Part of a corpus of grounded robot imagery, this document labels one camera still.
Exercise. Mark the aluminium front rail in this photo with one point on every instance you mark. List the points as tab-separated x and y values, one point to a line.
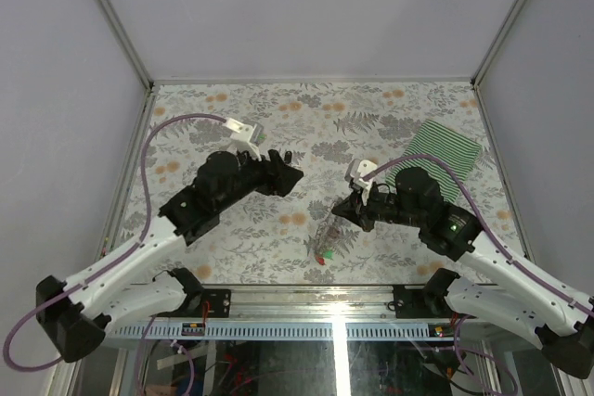
305	313

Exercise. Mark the green striped cloth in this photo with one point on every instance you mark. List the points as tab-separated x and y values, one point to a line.
457	151

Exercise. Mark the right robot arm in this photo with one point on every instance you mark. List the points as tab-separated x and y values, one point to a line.
555	318

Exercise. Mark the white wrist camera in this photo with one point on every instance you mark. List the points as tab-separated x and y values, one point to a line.
245	137
356	174

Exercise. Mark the floral table mat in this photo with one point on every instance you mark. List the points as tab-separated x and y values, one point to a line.
265	240

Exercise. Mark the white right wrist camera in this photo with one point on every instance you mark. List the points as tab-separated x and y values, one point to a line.
356	174

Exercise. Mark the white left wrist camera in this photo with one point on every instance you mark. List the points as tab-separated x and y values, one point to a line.
245	137

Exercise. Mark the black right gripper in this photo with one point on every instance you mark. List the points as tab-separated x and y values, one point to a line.
352	210

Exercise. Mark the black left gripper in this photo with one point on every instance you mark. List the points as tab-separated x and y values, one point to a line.
278	177

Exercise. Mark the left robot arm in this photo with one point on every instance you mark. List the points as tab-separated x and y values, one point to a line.
80	311

